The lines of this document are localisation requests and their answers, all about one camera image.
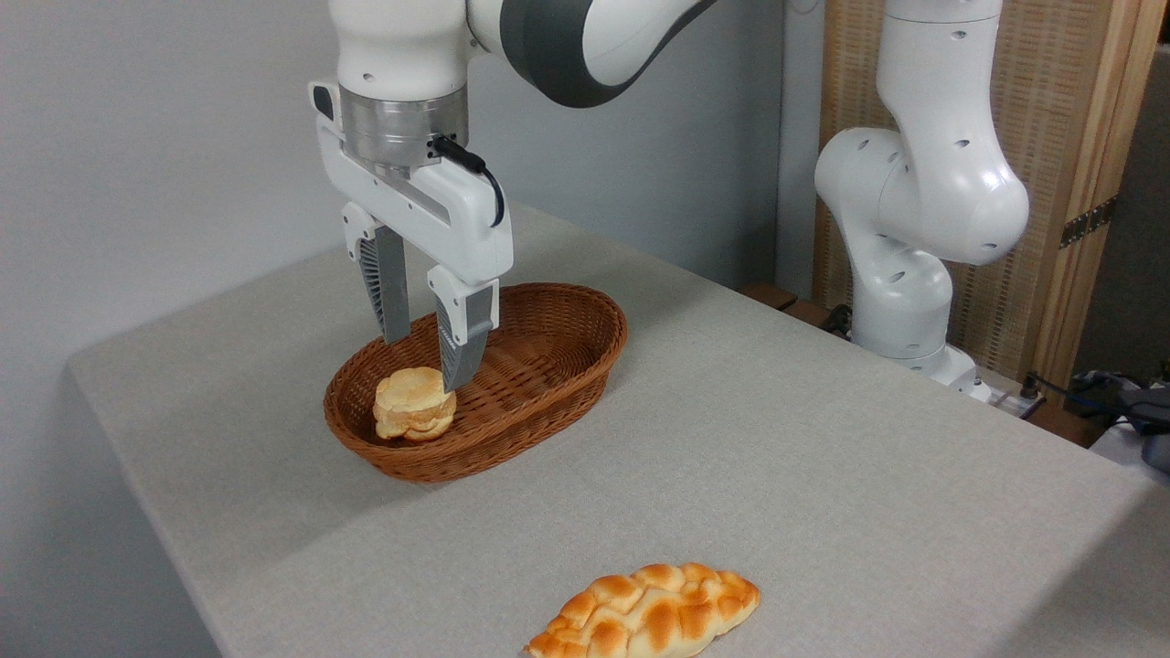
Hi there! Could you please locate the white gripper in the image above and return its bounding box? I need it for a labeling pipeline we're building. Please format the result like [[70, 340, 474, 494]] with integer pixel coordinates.
[[309, 81, 515, 392]]

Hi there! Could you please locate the braided golden bread loaf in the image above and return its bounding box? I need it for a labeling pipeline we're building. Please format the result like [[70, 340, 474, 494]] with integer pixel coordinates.
[[524, 563, 761, 658]]

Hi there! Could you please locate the round pale bread roll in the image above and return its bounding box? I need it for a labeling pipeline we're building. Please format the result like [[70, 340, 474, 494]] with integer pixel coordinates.
[[373, 367, 457, 442]]

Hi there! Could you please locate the brown oval wicker basket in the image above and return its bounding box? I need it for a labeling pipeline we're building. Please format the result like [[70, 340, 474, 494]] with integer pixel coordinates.
[[324, 282, 629, 483]]

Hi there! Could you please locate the wooden rattan folding screen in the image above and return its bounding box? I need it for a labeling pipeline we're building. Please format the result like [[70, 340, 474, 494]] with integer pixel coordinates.
[[814, 0, 1169, 396]]

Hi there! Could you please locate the dark metal screen hinge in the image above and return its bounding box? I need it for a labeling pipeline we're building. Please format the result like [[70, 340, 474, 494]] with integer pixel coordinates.
[[1060, 196, 1118, 249]]

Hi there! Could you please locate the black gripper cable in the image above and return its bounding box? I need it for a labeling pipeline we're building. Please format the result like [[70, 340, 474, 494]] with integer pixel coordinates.
[[431, 135, 506, 228]]

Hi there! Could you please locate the dark bundle of cables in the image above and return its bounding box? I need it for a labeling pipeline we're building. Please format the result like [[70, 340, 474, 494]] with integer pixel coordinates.
[[1024, 368, 1170, 472]]

